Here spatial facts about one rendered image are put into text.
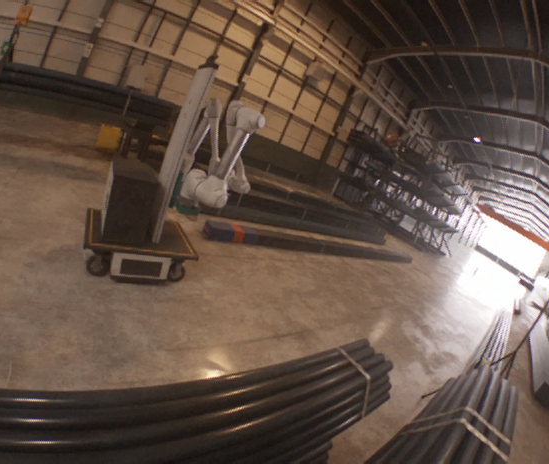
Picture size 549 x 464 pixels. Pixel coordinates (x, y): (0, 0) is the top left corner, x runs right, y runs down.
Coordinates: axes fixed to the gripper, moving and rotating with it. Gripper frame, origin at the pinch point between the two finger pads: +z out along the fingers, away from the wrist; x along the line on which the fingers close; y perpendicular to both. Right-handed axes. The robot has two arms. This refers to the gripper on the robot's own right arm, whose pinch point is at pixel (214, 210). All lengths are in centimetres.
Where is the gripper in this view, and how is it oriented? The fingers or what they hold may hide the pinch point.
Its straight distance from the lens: 243.5
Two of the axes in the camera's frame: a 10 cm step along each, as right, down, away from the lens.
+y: -7.7, -1.3, -6.3
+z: -3.8, 8.8, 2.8
